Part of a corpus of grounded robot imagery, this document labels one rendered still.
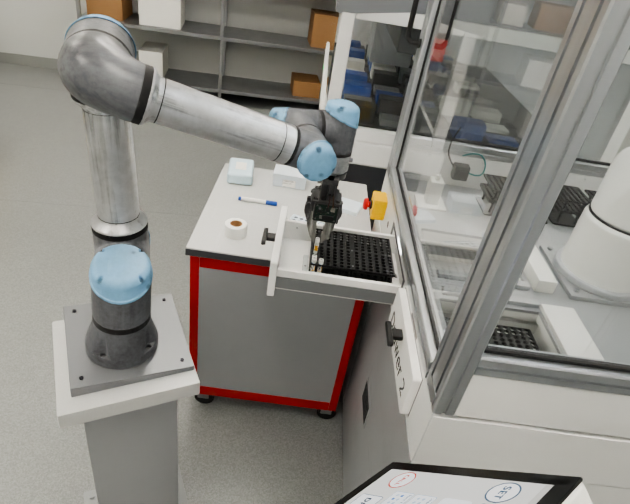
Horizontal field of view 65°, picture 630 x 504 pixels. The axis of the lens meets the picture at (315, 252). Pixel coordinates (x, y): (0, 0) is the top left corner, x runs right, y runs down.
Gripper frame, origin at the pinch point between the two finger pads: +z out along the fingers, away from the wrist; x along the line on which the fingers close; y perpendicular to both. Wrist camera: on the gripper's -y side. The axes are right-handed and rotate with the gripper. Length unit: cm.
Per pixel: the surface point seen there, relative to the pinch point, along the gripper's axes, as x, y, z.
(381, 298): 18.5, 8.1, 10.5
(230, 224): -26.1, -24.6, 16.2
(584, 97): 23, 50, -55
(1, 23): -306, -386, 64
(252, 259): -17.2, -14.6, 21.0
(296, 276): -3.9, 7.9, 7.8
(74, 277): -109, -82, 97
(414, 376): 21.0, 40.6, 2.8
